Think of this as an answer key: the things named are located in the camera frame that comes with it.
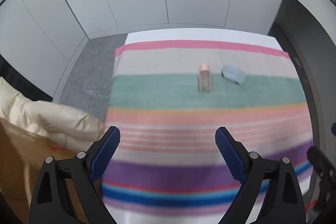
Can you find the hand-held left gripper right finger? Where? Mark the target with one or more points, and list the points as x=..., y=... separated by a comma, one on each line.
x=231, y=154

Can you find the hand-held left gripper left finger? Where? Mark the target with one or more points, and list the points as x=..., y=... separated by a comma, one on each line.
x=105, y=153

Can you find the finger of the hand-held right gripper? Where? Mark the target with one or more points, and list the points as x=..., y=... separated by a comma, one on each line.
x=333, y=128
x=317, y=166

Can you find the small bottle with pink cap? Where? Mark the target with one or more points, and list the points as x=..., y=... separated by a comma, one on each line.
x=204, y=79

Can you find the brown cardboard box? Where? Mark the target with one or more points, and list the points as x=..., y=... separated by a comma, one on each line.
x=15, y=161

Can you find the striped colourful blanket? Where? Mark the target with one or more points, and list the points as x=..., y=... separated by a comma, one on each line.
x=183, y=108

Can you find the cream padded armchair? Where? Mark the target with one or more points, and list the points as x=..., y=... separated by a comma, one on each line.
x=39, y=113

